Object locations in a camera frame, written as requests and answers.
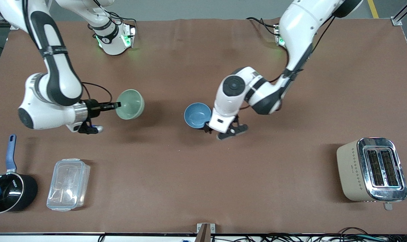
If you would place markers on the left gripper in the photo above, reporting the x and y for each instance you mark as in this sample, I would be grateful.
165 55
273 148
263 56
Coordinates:
207 127

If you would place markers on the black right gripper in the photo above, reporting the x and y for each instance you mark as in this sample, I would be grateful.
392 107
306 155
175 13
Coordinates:
94 108

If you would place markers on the blue bowl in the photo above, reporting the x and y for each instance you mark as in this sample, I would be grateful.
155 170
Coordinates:
196 116

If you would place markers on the green bowl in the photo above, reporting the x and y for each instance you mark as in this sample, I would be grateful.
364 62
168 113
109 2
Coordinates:
131 104

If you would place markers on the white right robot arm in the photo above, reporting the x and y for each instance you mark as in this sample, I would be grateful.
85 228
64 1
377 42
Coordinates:
59 80

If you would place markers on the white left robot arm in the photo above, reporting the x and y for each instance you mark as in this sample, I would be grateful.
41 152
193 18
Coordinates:
297 27

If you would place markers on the clear plastic food container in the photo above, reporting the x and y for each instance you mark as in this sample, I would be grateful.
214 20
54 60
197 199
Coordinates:
67 185

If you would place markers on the glass lid with blue knob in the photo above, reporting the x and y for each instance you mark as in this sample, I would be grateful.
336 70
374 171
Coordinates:
5 191

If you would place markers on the beige chrome two-slot toaster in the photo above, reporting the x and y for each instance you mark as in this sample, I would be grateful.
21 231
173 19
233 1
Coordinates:
351 168

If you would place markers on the metal table edge bracket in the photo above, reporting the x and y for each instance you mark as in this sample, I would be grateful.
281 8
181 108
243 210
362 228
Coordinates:
205 232

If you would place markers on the aluminium frame profile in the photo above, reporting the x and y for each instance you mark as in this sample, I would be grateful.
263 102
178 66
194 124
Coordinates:
403 13

